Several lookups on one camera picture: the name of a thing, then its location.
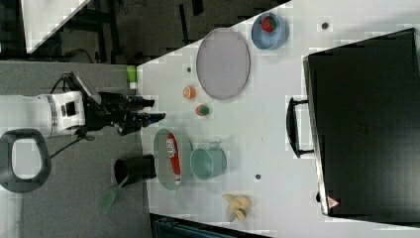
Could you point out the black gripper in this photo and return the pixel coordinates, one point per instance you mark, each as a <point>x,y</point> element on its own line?
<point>121,111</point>

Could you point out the red plush ketchup bottle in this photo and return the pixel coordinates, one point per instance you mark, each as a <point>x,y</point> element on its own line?
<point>173,155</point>

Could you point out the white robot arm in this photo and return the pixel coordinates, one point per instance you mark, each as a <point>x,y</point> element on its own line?
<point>76,113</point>

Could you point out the green oval strainer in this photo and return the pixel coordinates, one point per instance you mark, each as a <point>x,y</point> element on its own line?
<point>164,171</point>

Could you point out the green white bottle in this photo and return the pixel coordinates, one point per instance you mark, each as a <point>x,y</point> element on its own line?
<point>132,76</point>

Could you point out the orange slice toy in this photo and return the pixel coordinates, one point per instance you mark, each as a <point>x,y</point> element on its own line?
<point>189,92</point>

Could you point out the black utensil holder cup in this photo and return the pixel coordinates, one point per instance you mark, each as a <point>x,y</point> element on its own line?
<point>135,169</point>

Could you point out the red strawberry toy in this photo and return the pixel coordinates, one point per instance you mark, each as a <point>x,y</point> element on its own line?
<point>202,110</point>

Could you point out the teal metal mug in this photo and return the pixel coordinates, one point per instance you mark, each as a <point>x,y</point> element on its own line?
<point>208,163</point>

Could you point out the green spatula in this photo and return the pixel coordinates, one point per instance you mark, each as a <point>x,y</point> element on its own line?
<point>109,197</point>

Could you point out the grey round plate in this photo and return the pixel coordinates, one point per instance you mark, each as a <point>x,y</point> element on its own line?
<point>223,64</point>

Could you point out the peeled banana toy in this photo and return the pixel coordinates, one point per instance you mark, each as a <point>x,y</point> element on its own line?
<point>238,206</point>

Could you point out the blue bowl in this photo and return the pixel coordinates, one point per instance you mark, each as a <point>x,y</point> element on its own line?
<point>270,41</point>

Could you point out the red toy in bowl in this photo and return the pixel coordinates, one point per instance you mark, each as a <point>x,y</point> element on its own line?
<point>268,24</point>

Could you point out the black toaster oven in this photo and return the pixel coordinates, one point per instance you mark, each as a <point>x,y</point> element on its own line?
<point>363,101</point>

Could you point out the grey oval ring frame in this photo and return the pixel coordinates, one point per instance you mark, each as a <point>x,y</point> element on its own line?
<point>25,163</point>

